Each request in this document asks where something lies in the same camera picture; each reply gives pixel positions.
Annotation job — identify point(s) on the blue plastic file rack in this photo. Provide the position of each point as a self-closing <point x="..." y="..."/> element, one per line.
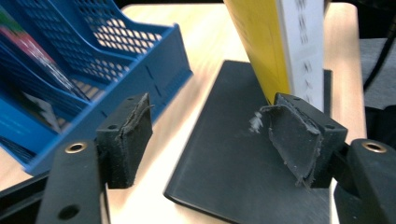
<point x="165" y="68"/>

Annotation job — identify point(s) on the yellow cover book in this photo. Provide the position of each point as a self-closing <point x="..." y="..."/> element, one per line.
<point x="264" y="46"/>

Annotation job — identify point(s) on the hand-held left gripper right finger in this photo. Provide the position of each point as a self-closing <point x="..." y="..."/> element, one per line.
<point x="299" y="143"/>

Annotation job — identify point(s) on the blue cover book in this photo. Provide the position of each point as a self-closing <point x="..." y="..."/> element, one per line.
<point x="18" y="124"/>

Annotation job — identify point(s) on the thick black hardcover book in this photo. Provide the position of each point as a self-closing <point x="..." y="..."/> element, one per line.
<point x="224" y="140"/>

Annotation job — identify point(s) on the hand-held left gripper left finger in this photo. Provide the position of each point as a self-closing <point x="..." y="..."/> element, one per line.
<point x="127" y="146"/>

